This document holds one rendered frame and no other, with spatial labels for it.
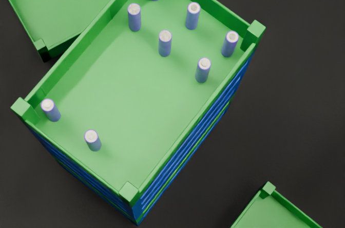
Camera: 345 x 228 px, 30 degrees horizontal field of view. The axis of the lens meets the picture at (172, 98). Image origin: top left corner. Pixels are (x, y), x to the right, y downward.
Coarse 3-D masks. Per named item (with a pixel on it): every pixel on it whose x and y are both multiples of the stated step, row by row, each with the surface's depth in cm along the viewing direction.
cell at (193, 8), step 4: (192, 4) 90; (196, 4) 90; (188, 8) 90; (192, 8) 89; (196, 8) 89; (200, 8) 90; (188, 12) 90; (192, 12) 90; (196, 12) 90; (188, 16) 91; (192, 16) 90; (196, 16) 91; (188, 20) 92; (192, 20) 92; (196, 20) 92; (188, 24) 94; (192, 24) 93; (196, 24) 94; (188, 28) 95; (192, 28) 95
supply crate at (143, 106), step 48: (144, 0) 97; (192, 0) 96; (96, 48) 94; (144, 48) 95; (192, 48) 95; (240, 48) 95; (48, 96) 92; (96, 96) 92; (144, 96) 93; (192, 96) 93; (144, 144) 91
